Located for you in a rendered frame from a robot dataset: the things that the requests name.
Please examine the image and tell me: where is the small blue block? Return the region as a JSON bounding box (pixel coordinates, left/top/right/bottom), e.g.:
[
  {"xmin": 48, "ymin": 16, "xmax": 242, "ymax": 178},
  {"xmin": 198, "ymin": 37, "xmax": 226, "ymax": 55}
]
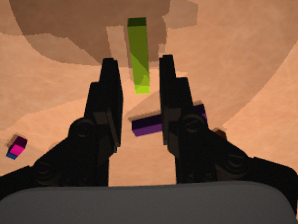
[{"xmin": 6, "ymin": 145, "xmax": 18, "ymax": 160}]

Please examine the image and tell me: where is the purple rod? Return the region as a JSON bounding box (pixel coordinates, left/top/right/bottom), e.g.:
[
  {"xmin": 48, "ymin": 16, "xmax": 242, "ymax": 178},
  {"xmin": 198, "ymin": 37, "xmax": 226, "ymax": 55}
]
[{"xmin": 132, "ymin": 104, "xmax": 208, "ymax": 137}]

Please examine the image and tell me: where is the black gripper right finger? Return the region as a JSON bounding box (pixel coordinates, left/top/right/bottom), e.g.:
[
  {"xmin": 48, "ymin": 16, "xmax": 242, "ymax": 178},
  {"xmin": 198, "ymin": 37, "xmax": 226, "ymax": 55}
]
[{"xmin": 159, "ymin": 54, "xmax": 298, "ymax": 217}]

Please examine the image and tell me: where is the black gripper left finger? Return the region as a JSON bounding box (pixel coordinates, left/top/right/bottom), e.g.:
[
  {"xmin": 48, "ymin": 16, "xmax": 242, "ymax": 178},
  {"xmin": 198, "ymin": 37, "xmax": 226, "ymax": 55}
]
[{"xmin": 0, "ymin": 58, "xmax": 123, "ymax": 201}]

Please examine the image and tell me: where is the magenta rod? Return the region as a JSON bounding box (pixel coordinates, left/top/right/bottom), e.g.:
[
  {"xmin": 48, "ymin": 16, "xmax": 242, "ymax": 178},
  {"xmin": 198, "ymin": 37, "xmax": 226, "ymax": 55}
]
[{"xmin": 10, "ymin": 136, "xmax": 28, "ymax": 156}]

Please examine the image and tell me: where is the orange rod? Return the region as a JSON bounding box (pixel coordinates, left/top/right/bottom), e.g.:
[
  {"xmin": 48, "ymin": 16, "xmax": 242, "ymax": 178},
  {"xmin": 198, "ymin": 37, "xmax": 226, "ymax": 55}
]
[{"xmin": 215, "ymin": 129, "xmax": 228, "ymax": 141}]

